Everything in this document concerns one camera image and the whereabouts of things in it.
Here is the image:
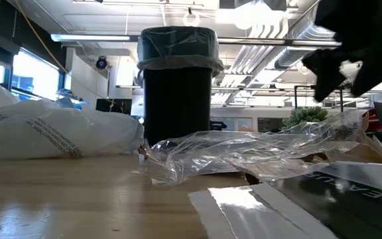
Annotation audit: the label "silver ventilation duct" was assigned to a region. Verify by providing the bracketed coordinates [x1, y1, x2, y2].
[273, 6, 343, 70]

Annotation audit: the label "black computer monitor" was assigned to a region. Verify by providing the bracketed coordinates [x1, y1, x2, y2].
[95, 98, 133, 116]

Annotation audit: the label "black trash bin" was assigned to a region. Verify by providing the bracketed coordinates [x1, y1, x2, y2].
[141, 26, 217, 147]

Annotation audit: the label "yellow hanging cable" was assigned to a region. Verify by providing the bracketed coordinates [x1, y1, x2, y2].
[13, 0, 115, 104]

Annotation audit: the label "clear plastic wrapper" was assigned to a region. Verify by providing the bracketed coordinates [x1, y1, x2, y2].
[147, 110, 366, 186]

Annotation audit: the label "potted green succulent plant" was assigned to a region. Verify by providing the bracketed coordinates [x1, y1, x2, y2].
[282, 106, 330, 130]

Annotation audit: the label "silver foil packaging sheets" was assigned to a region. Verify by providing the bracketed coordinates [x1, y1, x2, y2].
[187, 161, 382, 239]

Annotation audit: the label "blue plastic object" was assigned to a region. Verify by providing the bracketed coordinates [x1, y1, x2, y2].
[56, 88, 86, 110]

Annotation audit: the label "black metal station frame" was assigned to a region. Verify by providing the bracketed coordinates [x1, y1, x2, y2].
[293, 85, 344, 113]

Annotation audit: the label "black hanging cable reel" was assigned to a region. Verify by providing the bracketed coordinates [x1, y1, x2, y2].
[95, 55, 108, 70]

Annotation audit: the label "round white ceiling lamp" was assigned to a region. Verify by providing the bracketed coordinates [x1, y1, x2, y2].
[182, 7, 201, 28]

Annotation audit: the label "long ceiling light bar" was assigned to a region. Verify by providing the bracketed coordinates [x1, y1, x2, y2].
[50, 33, 343, 46]

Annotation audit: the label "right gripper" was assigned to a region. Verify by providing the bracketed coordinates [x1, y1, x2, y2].
[302, 0, 382, 102]

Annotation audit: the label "white paper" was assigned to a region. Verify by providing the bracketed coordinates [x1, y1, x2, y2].
[338, 60, 363, 80]

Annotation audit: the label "large brown paper piece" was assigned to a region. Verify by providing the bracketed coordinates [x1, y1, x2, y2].
[305, 111, 382, 164]

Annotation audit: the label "white printed plastic bag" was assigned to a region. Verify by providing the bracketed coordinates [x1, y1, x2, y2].
[0, 81, 145, 161]

